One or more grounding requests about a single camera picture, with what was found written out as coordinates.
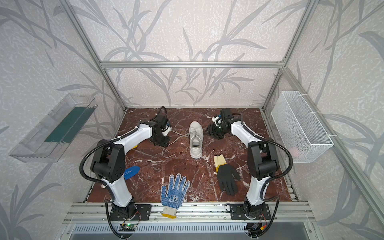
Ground white leather sneaker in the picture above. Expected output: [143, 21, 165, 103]
[189, 121, 204, 159]

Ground grey-white shoelace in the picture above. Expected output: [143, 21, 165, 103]
[169, 131, 204, 159]

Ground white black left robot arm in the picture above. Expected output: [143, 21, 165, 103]
[79, 114, 172, 208]

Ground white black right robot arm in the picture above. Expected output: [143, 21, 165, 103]
[206, 108, 294, 207]

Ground black yellow work glove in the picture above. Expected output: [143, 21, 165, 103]
[214, 155, 241, 196]

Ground pink object in basket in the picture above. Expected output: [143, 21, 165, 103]
[289, 147, 302, 159]

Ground blue dotted knit glove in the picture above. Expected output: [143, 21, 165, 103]
[161, 173, 191, 219]

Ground right wiring connector board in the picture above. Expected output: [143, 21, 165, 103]
[244, 223, 267, 234]

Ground green lit circuit board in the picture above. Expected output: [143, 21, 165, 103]
[118, 223, 138, 232]

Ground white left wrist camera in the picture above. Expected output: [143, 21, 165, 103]
[162, 122, 172, 136]

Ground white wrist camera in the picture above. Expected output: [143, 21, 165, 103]
[162, 122, 172, 136]
[212, 116, 222, 127]

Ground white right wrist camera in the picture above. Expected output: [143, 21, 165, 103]
[212, 116, 222, 127]

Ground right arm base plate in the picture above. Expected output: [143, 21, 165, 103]
[229, 203, 272, 220]

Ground white wire mesh basket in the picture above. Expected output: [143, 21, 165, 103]
[271, 91, 334, 164]

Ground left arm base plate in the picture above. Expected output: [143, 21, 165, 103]
[109, 204, 152, 221]

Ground clear plastic wall bin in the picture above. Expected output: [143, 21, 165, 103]
[9, 94, 98, 163]

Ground aluminium frame profiles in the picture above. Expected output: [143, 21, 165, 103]
[56, 0, 384, 240]

